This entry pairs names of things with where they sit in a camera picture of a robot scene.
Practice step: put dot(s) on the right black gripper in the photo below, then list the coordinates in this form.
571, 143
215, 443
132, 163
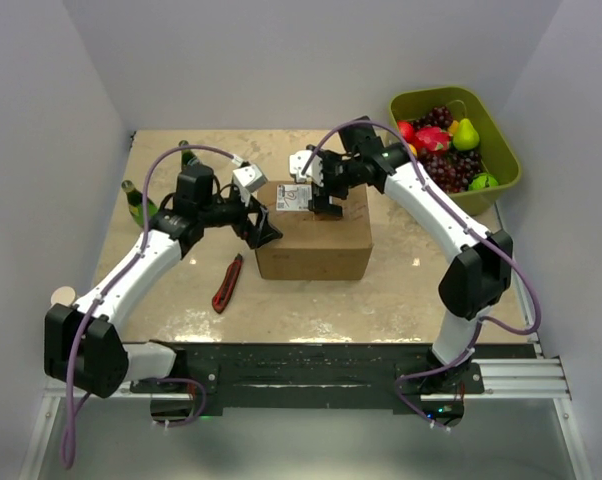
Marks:
321, 203

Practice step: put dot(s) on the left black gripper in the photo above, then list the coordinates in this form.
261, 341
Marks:
262, 230

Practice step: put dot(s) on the brown cardboard express box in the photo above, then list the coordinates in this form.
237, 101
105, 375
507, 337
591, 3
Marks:
317, 247

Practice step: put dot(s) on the red black utility knife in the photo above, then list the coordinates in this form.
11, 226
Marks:
225, 291

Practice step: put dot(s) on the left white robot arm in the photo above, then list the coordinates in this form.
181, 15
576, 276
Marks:
82, 346

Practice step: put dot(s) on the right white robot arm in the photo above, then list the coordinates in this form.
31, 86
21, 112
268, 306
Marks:
479, 261

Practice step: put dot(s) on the white shipping label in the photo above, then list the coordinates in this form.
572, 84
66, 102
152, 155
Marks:
293, 197

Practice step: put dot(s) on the far green glass bottle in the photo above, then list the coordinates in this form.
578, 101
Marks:
188, 157

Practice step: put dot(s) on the green glass bottle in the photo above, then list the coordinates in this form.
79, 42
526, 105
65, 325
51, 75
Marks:
134, 202
188, 157

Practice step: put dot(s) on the red apple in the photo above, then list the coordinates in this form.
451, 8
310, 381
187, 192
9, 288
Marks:
406, 129

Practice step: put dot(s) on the near green glass bottle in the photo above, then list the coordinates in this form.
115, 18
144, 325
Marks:
134, 202

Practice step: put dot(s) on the pink dragon fruit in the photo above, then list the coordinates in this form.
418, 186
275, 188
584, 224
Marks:
431, 140

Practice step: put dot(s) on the lower dark grape bunch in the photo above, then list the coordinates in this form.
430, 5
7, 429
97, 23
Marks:
453, 171

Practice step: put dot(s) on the dark grape bunch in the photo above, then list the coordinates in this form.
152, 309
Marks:
453, 171
439, 116

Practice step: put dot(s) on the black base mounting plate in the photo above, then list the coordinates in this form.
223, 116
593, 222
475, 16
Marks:
329, 376

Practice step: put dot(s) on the upper dark grape bunch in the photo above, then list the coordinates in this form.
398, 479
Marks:
439, 116

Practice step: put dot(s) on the green pear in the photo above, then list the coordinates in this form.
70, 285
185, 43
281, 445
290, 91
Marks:
466, 136

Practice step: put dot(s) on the green round fruit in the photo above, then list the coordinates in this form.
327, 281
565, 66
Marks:
483, 181

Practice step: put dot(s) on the green plastic fruit bin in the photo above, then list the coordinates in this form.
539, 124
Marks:
498, 158

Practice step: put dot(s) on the beige pump dispenser bottle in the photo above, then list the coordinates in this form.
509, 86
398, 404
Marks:
64, 295

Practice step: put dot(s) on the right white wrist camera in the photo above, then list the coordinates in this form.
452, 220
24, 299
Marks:
305, 166

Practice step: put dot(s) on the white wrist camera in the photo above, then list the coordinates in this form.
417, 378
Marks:
247, 176
305, 166

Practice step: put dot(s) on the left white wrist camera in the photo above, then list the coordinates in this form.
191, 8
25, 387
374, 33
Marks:
247, 176

